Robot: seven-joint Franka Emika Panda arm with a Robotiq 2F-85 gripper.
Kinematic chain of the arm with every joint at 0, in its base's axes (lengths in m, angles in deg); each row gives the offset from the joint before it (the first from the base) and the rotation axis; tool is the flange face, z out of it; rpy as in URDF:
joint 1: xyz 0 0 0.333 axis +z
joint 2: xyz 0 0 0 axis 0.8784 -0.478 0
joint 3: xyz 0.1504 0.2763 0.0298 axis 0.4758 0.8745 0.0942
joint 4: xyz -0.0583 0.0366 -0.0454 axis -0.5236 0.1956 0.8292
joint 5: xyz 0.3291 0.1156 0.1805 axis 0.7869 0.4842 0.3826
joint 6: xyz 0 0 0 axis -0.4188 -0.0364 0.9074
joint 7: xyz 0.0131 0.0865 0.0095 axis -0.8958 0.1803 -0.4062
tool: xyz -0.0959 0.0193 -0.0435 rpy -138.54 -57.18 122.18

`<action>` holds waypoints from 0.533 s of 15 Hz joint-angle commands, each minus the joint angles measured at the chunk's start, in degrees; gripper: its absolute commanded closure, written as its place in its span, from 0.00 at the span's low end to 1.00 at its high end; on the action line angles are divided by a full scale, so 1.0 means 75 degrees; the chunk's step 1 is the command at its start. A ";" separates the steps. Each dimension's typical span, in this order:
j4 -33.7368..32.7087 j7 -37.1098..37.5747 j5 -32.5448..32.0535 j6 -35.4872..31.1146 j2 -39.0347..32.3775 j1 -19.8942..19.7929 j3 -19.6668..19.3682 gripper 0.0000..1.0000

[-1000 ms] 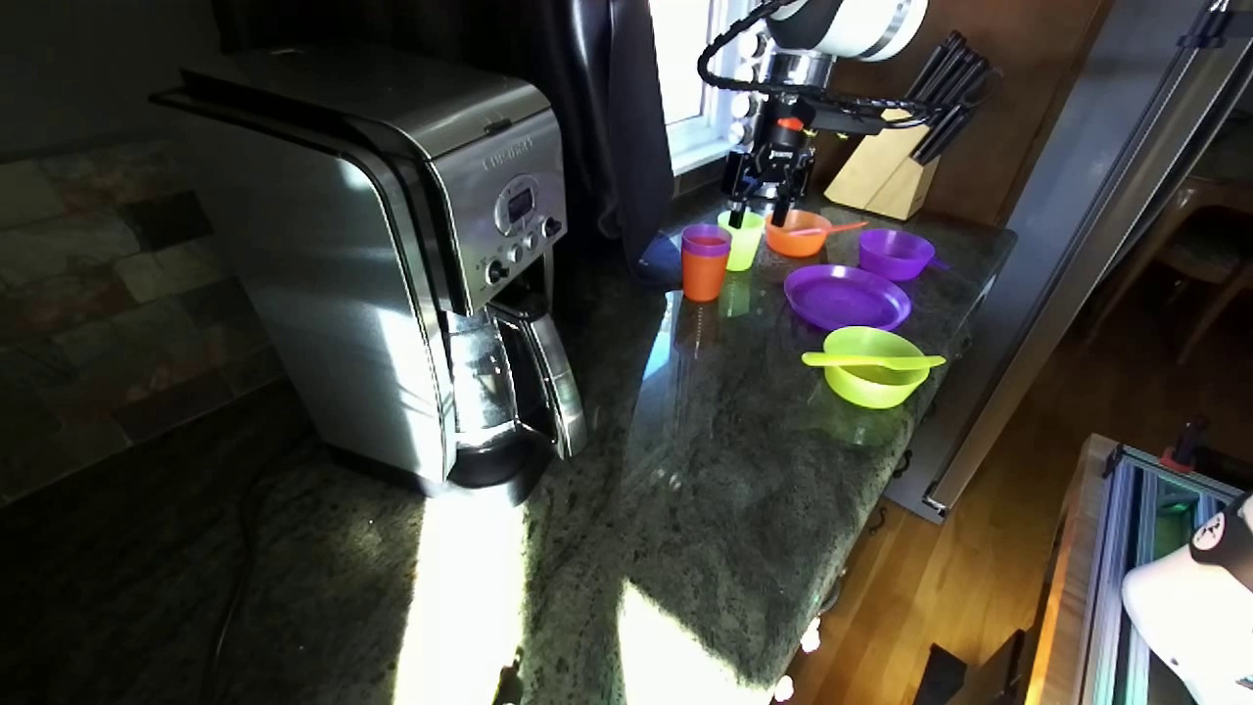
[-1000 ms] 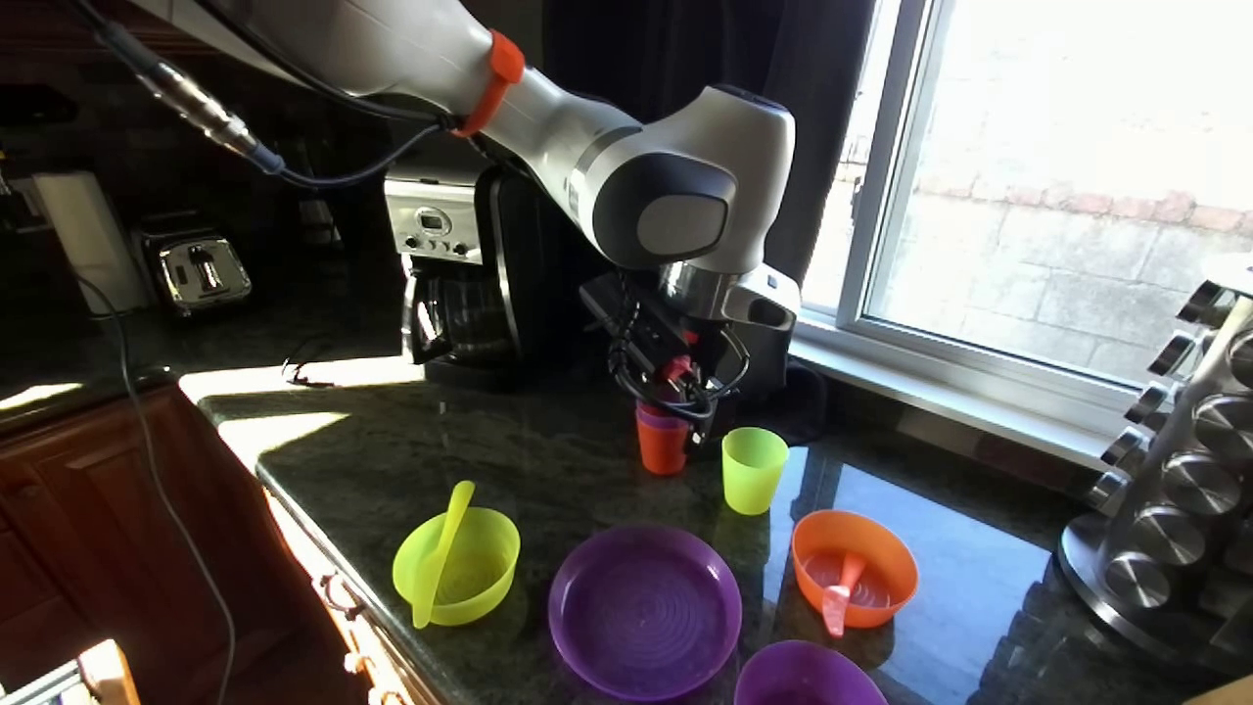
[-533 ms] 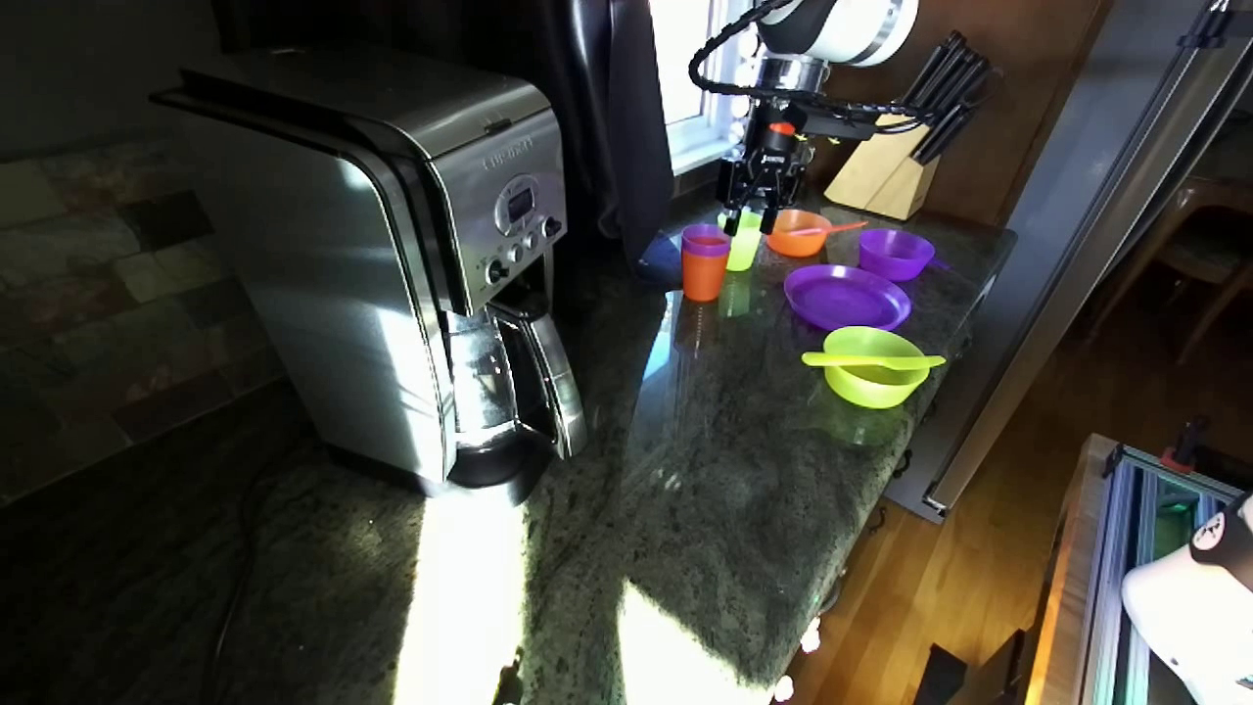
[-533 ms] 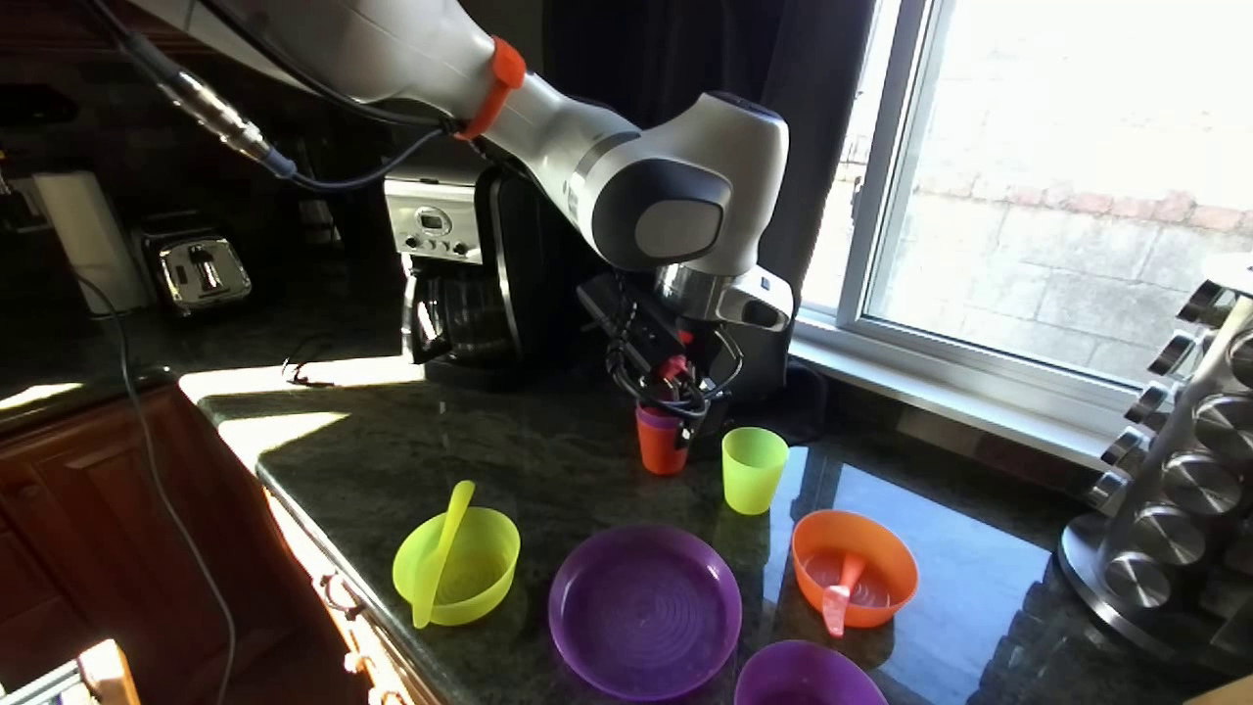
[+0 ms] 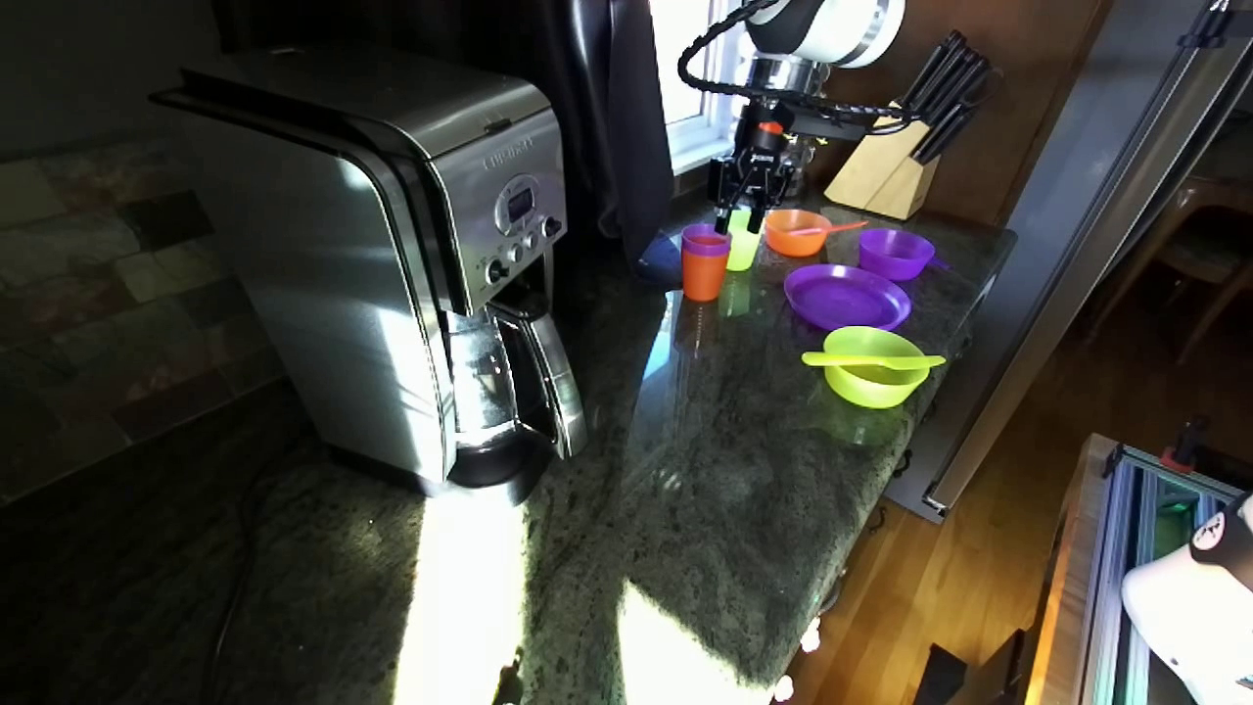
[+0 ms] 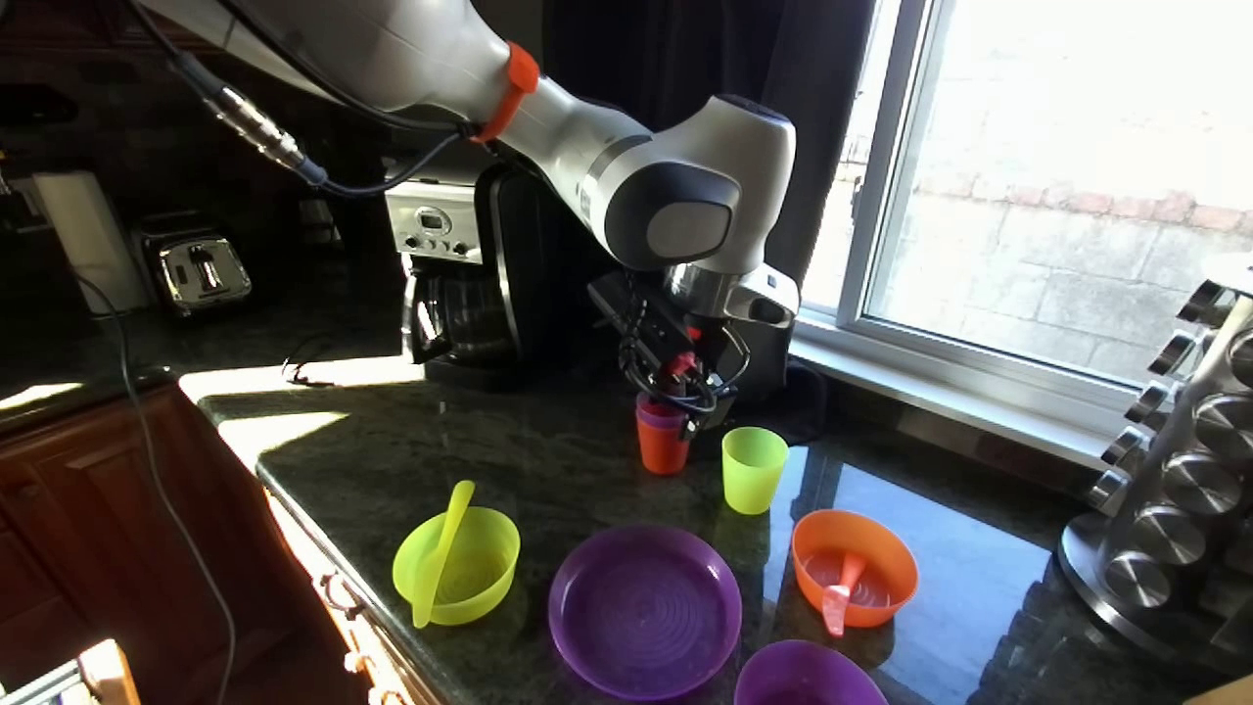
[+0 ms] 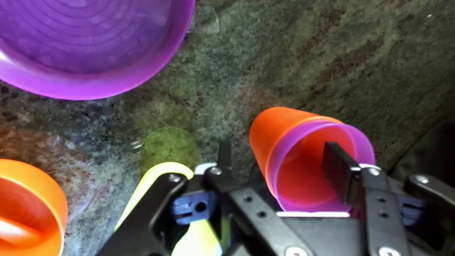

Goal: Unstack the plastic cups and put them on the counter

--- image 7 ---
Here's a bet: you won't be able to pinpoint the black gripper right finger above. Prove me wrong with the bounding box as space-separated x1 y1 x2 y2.
321 140 455 256

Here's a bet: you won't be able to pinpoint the orange plastic spoon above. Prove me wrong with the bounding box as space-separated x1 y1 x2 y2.
0 218 31 249

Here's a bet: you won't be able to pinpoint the orange plastic cup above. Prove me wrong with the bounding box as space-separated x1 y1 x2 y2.
247 106 343 204

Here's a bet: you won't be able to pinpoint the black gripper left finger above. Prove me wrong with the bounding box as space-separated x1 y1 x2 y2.
96 140 315 256

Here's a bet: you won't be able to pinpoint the purple plastic cup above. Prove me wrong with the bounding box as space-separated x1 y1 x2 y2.
265 121 376 214

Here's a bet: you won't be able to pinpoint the orange plastic bowl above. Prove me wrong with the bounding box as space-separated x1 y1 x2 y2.
0 158 70 256

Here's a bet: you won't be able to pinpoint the purple plastic plate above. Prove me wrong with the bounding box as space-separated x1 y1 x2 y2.
0 0 197 103

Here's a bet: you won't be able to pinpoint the green plastic cup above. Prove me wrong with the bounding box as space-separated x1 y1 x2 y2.
113 161 224 256

